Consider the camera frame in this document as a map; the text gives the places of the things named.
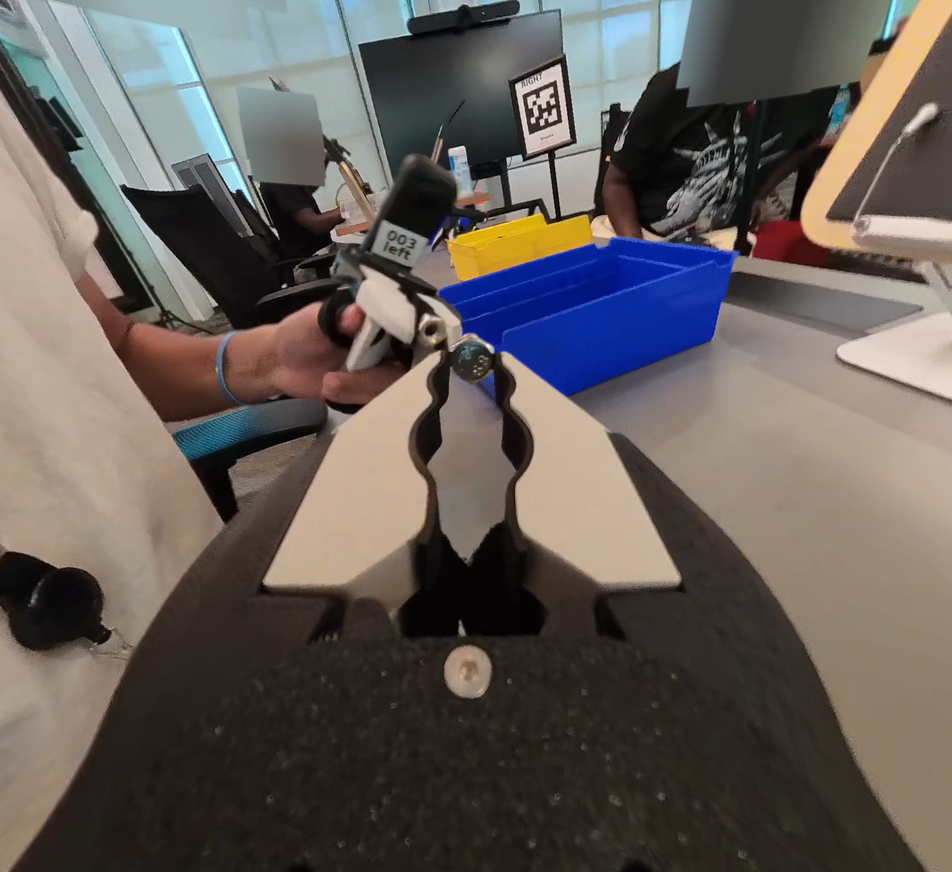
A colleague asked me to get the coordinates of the blue wristband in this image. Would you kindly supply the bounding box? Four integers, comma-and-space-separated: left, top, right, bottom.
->
215, 331, 247, 406

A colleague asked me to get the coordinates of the black video bar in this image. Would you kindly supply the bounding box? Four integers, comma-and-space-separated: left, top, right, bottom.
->
408, 0, 522, 36

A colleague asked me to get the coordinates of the person's left hand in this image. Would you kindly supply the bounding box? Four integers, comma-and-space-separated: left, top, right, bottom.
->
256, 303, 410, 408

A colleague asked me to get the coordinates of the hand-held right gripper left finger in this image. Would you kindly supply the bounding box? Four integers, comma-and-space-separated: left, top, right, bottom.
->
262, 350, 449, 604

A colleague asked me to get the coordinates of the yellow plastic bin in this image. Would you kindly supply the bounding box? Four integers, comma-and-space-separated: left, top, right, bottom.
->
446, 213, 595, 283

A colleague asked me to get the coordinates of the blue plastic bin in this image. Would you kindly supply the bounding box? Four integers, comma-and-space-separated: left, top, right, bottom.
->
439, 236, 739, 397

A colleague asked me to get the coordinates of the large black screen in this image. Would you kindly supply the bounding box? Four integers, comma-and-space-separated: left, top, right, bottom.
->
358, 10, 565, 181

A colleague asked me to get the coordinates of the black office chair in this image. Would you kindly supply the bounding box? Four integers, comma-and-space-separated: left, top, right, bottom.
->
121, 184, 336, 330

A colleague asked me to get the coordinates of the red bag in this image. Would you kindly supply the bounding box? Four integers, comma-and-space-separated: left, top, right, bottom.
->
751, 221, 834, 266

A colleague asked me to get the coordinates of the silver metal nut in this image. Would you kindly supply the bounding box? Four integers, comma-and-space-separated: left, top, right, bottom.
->
448, 341, 494, 383

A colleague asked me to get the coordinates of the black sign stand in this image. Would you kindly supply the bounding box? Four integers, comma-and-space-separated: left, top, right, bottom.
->
476, 150, 566, 226

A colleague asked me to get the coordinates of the white stand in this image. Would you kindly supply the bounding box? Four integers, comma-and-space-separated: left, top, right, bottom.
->
836, 213, 952, 400

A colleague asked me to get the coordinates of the person's left forearm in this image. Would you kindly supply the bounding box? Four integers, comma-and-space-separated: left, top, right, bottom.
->
74, 269, 272, 423

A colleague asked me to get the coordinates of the black white tag sign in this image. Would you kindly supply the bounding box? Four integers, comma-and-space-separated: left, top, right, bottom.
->
509, 55, 577, 160

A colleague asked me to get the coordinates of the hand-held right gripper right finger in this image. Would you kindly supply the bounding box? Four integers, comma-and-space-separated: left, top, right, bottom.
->
494, 355, 682, 604

